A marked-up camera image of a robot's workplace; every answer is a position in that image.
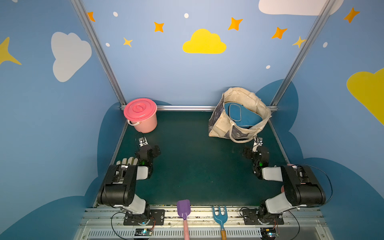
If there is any blue paddle case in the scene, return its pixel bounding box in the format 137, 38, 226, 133
224, 102, 263, 129

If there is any beige canvas tote bag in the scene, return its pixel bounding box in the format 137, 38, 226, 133
209, 87, 272, 144

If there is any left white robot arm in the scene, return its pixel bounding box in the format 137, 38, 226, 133
97, 145, 161, 225

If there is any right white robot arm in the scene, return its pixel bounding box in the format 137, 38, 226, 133
243, 146, 327, 225

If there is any pink bucket with lid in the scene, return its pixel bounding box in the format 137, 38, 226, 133
124, 98, 158, 134

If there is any purple toy shovel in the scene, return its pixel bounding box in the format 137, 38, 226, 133
177, 200, 191, 240

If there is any teal toy garden fork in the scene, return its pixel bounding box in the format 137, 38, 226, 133
212, 206, 228, 240

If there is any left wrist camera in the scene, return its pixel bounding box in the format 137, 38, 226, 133
139, 137, 149, 148

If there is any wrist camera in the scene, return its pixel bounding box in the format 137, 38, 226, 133
139, 137, 149, 148
252, 136, 264, 152

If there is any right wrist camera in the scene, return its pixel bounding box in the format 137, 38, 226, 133
252, 136, 264, 152

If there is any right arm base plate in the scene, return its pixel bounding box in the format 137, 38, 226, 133
240, 208, 284, 225

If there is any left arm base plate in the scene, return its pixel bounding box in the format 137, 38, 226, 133
123, 209, 165, 226

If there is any aluminium front rail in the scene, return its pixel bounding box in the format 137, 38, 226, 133
74, 205, 334, 240

